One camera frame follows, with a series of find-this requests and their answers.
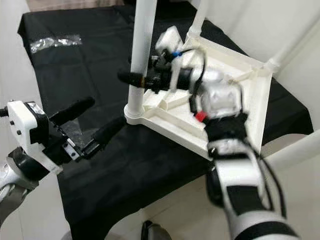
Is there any brown striped fabric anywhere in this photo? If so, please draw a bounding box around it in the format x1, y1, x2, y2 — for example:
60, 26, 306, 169
25, 0, 138, 13

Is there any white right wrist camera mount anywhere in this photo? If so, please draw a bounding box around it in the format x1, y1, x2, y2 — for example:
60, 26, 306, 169
154, 26, 193, 93

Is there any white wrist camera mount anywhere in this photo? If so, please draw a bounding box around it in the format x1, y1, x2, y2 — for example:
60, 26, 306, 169
7, 100, 63, 175
154, 26, 193, 93

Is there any black table cloth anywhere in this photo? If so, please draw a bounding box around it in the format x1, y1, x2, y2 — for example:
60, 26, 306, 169
17, 5, 316, 240

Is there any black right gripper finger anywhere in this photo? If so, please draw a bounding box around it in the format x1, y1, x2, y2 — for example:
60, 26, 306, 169
117, 70, 159, 92

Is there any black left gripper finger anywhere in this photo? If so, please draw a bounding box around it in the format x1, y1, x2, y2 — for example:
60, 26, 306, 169
85, 115, 129, 160
50, 96, 96, 126

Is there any clear plastic wrap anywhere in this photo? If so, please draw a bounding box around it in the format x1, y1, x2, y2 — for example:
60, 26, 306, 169
30, 34, 83, 55

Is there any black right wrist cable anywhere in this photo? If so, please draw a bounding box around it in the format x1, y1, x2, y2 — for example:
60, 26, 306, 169
172, 45, 208, 101

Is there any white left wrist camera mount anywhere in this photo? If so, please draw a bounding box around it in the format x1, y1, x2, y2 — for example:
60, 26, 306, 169
7, 100, 63, 175

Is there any white plastic table top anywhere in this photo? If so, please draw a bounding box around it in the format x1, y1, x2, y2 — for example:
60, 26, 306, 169
125, 32, 274, 161

